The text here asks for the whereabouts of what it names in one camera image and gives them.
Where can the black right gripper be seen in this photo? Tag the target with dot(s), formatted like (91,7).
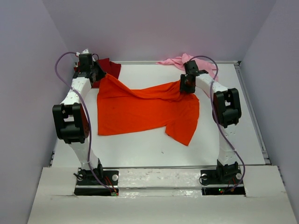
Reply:
(182,86)

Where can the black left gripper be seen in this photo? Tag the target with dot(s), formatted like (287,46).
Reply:
(94,64)

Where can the dark red folded t-shirt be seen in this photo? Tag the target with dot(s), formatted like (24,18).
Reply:
(110,67)

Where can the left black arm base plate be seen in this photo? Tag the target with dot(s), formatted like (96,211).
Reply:
(87,184)

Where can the pink t-shirt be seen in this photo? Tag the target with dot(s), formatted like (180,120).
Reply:
(179,62)

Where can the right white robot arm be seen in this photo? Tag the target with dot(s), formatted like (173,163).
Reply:
(226,112)

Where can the orange t-shirt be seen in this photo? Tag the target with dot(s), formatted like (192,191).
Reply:
(123,110)

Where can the aluminium table edge rail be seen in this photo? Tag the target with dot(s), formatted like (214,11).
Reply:
(266,158)

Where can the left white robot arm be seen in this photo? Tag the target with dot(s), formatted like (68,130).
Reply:
(71,117)

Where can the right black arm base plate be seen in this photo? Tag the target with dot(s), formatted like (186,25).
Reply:
(212,185)

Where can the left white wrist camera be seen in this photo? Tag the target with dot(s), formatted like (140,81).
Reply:
(86,51)

